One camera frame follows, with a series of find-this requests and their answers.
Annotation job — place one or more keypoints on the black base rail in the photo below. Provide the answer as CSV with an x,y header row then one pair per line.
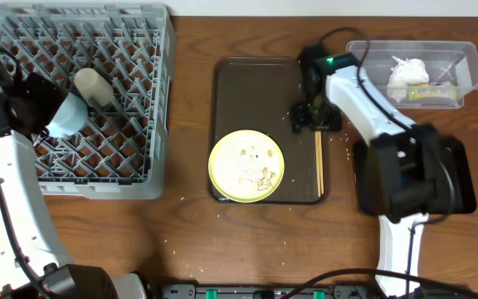
x,y
339,291

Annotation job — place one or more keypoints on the green snack wrapper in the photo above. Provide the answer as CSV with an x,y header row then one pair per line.
x,y
444,90

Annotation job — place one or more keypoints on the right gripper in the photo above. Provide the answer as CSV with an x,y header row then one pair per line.
x,y
316,116

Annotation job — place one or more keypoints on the clear plastic bin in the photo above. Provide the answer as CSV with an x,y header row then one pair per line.
x,y
444,61

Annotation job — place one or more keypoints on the grey plastic dish rack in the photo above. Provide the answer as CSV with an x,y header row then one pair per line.
x,y
120,151

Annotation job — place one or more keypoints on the black tray bin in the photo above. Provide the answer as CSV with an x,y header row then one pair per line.
x,y
463,174

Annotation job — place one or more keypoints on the white tissue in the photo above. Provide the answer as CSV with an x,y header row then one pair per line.
x,y
408,72

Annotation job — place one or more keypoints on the dark brown serving tray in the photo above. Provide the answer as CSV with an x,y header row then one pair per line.
x,y
256,93

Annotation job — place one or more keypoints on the cream plastic cup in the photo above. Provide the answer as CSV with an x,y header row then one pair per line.
x,y
93,87

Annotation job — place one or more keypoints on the light blue bowl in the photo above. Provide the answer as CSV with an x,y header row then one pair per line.
x,y
69,119

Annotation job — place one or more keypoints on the yellow plate with crumbs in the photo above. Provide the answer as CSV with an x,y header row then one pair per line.
x,y
246,166

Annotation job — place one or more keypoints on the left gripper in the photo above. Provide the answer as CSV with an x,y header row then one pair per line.
x,y
57,106

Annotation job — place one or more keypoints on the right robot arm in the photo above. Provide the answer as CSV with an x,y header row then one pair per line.
x,y
342,80

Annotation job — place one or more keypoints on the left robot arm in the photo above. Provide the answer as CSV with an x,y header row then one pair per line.
x,y
33,261

